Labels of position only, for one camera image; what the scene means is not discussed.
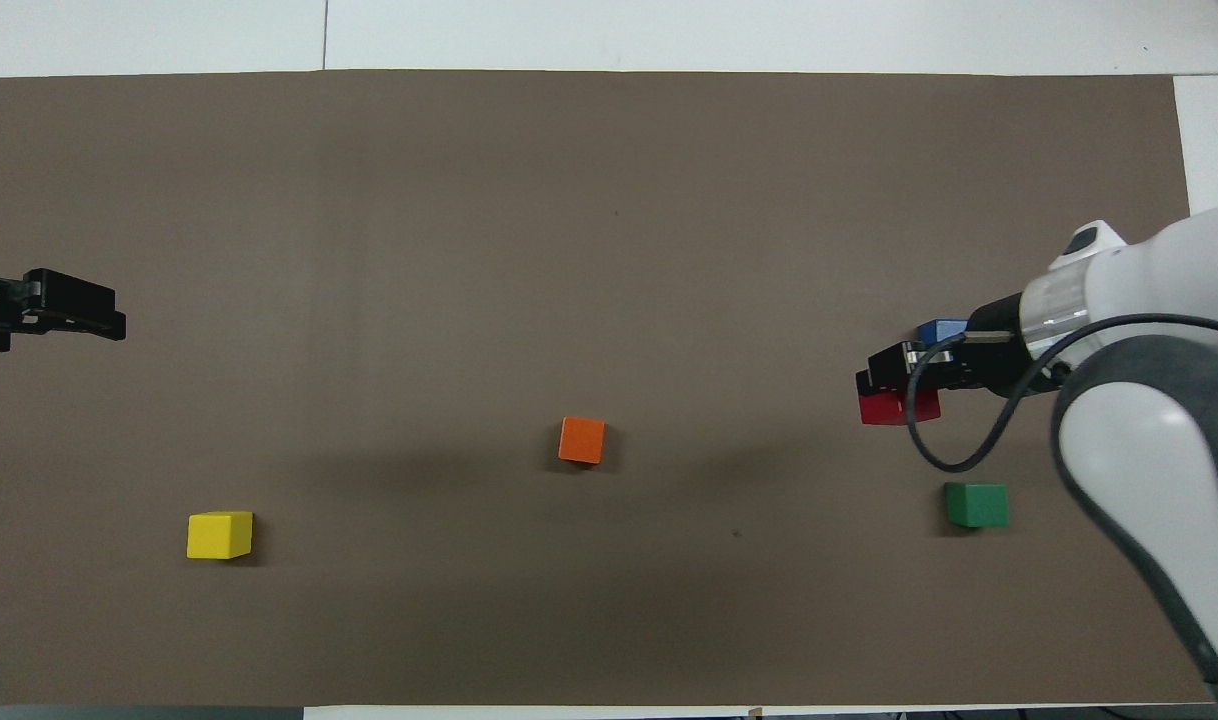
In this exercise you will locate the blue wooden block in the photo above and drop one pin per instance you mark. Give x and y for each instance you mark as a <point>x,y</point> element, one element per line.
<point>941,330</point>

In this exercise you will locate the orange wooden block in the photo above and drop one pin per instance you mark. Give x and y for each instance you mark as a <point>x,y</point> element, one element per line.
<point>581,440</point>

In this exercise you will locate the yellow wooden block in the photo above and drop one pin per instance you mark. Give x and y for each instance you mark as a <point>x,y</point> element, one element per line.
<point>219,535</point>

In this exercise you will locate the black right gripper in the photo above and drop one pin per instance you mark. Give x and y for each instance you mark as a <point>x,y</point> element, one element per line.
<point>999,350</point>

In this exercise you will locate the green wooden block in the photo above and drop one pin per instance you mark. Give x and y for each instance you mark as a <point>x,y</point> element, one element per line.
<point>977,505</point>

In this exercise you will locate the brown table mat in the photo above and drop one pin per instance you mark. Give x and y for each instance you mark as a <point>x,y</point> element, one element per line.
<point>569,250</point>

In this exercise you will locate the red wooden block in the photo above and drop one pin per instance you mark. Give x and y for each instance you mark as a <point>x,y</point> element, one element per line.
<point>884,410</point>

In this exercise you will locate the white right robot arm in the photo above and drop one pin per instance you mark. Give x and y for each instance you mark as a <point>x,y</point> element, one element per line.
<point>1159,460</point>

